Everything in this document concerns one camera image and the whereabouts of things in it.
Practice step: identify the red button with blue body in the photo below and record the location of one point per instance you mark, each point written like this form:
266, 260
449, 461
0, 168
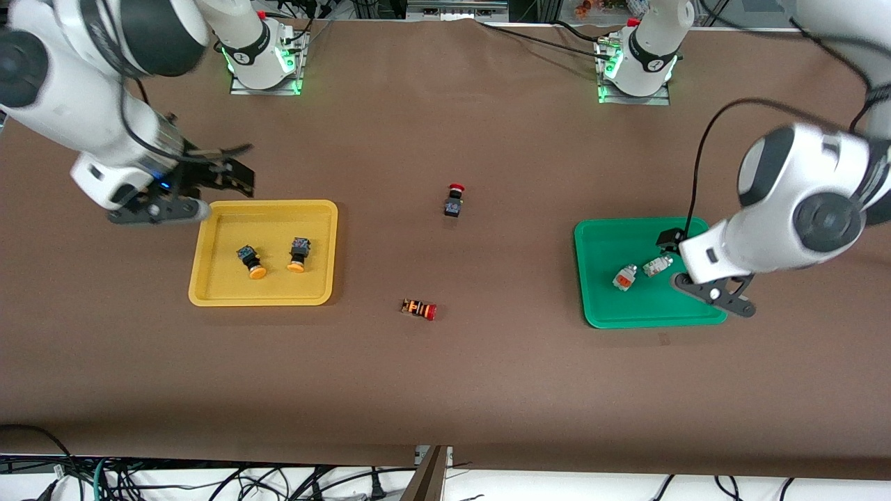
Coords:
454, 207

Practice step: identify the red button with orange body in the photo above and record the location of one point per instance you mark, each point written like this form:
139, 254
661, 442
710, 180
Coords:
418, 308

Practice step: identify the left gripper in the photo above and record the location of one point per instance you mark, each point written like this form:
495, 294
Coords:
670, 239

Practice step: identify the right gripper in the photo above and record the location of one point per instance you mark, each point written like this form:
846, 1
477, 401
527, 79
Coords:
202, 172

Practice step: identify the dark table leg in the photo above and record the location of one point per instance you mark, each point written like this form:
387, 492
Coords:
428, 483

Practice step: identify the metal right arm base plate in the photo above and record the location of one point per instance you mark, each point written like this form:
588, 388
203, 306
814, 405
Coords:
240, 89

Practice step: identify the yellow mushroom push button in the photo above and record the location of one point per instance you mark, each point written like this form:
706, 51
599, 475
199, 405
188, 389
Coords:
299, 249
245, 255

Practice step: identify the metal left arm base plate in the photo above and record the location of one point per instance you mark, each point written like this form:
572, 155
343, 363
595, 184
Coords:
654, 101

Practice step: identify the grey background box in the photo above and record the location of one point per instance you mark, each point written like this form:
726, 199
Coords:
456, 10

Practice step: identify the green plastic tray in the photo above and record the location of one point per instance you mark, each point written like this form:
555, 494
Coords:
605, 306

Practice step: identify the green push button switch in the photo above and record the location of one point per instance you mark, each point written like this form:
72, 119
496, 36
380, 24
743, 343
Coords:
658, 266

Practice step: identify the orange white connector part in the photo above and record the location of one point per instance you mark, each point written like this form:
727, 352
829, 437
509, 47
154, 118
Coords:
624, 279

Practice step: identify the yellow plastic tray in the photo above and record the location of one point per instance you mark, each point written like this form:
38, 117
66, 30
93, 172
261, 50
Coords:
223, 289

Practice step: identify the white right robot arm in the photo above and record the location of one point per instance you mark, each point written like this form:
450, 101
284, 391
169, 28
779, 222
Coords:
69, 104

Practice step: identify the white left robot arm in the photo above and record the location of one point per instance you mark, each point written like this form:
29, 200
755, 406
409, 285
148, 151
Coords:
800, 174

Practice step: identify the brown table cover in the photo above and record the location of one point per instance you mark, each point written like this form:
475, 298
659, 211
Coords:
445, 390

